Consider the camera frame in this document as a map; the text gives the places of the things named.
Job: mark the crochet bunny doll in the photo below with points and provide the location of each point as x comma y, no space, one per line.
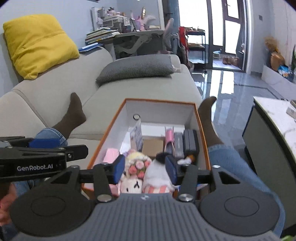
136,164

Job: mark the leg brown sock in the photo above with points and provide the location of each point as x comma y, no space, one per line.
230,160
73,118

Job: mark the stack of books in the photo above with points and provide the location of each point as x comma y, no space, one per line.
95,39

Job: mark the right leg brown sock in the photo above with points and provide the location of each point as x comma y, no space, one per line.
230,160

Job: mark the orange cardboard box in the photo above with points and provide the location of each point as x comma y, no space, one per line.
156,116

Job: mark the pink zip pouch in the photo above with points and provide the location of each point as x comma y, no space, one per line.
111,156

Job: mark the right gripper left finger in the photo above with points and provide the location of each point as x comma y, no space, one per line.
105,174

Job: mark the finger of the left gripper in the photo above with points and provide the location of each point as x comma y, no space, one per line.
45,143
69,153

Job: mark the yellow cushion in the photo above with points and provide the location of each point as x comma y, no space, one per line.
36,43

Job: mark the pink flat box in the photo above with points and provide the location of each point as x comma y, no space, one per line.
169,136

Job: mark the small kraft cardboard box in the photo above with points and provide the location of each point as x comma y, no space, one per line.
151,147

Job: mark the marble top coffee table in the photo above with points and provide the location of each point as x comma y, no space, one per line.
269,137

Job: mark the beige sofa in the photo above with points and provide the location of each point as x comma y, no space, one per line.
33,105

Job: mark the brown printed card box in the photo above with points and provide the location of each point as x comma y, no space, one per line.
178,143

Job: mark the black shelf trolley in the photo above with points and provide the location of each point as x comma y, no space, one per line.
184,34

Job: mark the golden vase dried flowers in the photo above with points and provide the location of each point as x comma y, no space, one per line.
276,59

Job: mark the grey checked cushion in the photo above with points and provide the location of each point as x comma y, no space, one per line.
155,65

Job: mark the dark grey gift box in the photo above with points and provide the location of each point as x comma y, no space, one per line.
190,143

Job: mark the grey desk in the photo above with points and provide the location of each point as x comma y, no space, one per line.
136,43

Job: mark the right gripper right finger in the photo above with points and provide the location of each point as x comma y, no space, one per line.
183,174

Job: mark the white plush striped doll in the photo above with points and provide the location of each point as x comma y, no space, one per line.
156,179

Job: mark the green potted plant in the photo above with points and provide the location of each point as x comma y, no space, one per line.
293,62

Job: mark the left leg brown sock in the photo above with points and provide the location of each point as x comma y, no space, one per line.
73,118

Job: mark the white lotion tube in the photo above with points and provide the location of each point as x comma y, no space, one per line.
136,140

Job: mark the person left hand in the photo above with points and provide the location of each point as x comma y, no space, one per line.
6,202

